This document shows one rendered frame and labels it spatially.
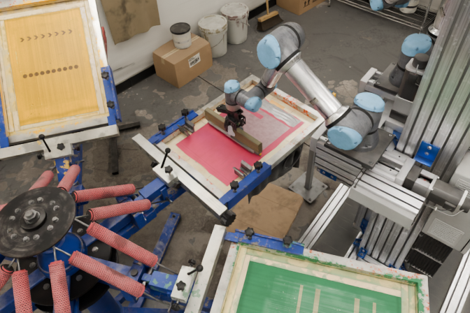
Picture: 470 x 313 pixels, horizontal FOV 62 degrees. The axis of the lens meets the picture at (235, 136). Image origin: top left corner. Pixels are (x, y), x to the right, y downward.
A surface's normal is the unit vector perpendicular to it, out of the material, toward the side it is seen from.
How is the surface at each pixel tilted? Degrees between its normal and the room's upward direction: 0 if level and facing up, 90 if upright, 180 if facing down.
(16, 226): 0
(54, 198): 0
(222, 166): 0
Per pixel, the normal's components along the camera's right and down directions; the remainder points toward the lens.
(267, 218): -0.03, -0.70
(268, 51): -0.73, 0.47
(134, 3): 0.26, 0.68
